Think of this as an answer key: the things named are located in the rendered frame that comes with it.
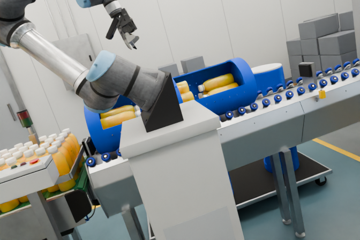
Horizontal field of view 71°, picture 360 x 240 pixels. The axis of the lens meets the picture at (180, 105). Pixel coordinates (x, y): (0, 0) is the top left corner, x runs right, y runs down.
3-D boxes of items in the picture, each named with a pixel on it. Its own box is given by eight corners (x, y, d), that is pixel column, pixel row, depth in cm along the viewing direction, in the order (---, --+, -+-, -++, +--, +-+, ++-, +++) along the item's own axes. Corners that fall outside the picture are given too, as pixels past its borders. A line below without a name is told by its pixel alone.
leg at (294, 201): (307, 236, 164) (292, 149, 149) (299, 239, 163) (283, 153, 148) (301, 230, 169) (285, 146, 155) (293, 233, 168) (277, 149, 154)
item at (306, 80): (317, 87, 152) (314, 62, 148) (312, 89, 151) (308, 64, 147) (306, 85, 161) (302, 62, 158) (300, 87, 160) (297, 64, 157)
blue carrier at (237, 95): (260, 110, 137) (253, 60, 127) (102, 165, 123) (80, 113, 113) (236, 97, 164) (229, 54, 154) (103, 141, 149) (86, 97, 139)
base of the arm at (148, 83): (168, 74, 82) (140, 60, 79) (148, 115, 83) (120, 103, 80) (161, 71, 96) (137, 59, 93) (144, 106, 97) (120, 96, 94)
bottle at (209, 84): (227, 75, 153) (199, 83, 150) (231, 71, 146) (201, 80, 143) (231, 85, 152) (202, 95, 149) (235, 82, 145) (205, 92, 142)
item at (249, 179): (334, 185, 202) (332, 169, 198) (155, 256, 182) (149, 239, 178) (293, 160, 252) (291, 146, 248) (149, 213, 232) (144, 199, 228)
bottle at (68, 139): (81, 163, 143) (69, 133, 139) (84, 165, 137) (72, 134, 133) (68, 169, 139) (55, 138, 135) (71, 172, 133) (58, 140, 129)
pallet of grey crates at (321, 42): (391, 84, 372) (385, 1, 345) (345, 100, 361) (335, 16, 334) (329, 78, 488) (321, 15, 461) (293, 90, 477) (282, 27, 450)
